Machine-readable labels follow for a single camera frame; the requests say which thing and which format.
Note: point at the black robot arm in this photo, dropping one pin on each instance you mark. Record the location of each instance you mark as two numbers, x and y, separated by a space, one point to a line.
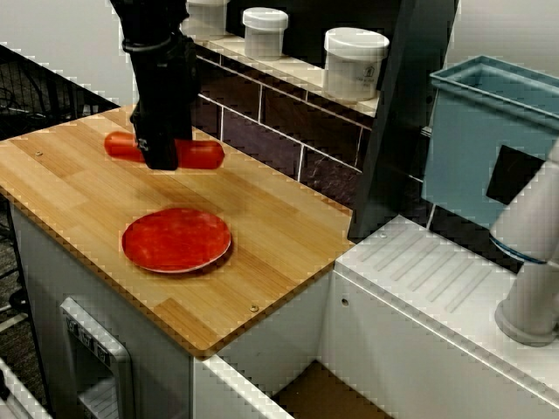
148 19

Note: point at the black upright frame post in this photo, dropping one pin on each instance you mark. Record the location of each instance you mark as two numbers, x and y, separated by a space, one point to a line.
393 131

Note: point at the dark tile backsplash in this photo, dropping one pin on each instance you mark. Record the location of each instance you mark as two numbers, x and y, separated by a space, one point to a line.
279 139

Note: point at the white toy kitchen cabinet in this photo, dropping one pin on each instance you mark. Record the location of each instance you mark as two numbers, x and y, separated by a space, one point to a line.
393 331

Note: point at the large white labelled jar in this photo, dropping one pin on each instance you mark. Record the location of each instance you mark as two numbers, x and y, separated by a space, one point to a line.
354 65

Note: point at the wooden countertop board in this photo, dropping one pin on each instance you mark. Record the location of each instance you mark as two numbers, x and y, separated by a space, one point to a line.
166 218

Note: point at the white toy faucet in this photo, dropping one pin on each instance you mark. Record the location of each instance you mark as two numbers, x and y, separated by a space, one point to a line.
530 244

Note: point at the black square sticker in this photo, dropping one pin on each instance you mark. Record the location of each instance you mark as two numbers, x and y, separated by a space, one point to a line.
515 174

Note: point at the teal plastic bin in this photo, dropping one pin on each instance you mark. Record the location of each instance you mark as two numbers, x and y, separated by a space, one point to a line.
471 144

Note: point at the small white lidded jar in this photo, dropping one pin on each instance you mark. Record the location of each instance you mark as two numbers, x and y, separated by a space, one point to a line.
264 32

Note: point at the red toy sausage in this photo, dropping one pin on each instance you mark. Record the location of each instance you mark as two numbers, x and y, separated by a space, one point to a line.
201 155

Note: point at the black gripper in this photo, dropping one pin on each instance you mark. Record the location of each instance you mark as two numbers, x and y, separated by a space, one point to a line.
163 74

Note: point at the grey oven control panel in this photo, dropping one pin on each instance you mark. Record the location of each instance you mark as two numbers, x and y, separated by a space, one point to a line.
94 349

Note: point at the red round plate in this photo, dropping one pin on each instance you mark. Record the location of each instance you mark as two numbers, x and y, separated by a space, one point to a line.
175 240

